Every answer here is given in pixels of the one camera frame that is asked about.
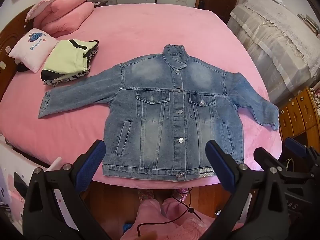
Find pink bed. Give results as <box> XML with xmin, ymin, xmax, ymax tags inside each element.
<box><xmin>0</xmin><ymin>4</ymin><xmax>284</xmax><ymax>189</ymax></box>

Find person's pink pants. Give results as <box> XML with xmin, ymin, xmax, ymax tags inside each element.
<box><xmin>120</xmin><ymin>196</ymin><xmax>220</xmax><ymax>240</ymax></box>

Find colourful slipper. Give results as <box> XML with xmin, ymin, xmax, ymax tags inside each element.
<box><xmin>137</xmin><ymin>189</ymin><xmax>155</xmax><ymax>202</ymax></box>
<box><xmin>172</xmin><ymin>187</ymin><xmax>190</xmax><ymax>202</ymax></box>

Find folded pink quilt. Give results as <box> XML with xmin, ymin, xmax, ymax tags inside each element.
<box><xmin>24</xmin><ymin>0</ymin><xmax>87</xmax><ymax>22</ymax></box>

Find wooden headboard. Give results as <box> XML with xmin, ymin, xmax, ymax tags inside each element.
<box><xmin>0</xmin><ymin>5</ymin><xmax>38</xmax><ymax>100</ymax></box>

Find lace covered sofa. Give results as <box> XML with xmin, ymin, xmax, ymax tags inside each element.
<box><xmin>226</xmin><ymin>0</ymin><xmax>320</xmax><ymax>104</ymax></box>

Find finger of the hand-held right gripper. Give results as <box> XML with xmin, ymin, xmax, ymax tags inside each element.
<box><xmin>285</xmin><ymin>137</ymin><xmax>320</xmax><ymax>178</ymax></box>
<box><xmin>254</xmin><ymin>147</ymin><xmax>313</xmax><ymax>178</ymax></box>

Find blue denim jacket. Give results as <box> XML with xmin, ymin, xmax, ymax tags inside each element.
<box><xmin>37</xmin><ymin>44</ymin><xmax>280</xmax><ymax>182</ymax></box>

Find wooden drawer cabinet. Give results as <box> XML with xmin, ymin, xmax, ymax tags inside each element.
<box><xmin>278</xmin><ymin>86</ymin><xmax>320</xmax><ymax>155</ymax></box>

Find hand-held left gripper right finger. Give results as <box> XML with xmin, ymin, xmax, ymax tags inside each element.
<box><xmin>200</xmin><ymin>140</ymin><xmax>290</xmax><ymax>240</ymax></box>

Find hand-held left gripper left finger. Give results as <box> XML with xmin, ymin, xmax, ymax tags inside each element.
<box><xmin>22</xmin><ymin>139</ymin><xmax>112</xmax><ymax>240</ymax></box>

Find light green folded garment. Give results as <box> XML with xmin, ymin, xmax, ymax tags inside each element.
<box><xmin>41</xmin><ymin>39</ymin><xmax>99</xmax><ymax>80</ymax></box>

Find black cable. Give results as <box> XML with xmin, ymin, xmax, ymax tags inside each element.
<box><xmin>136</xmin><ymin>187</ymin><xmax>202</xmax><ymax>238</ymax></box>

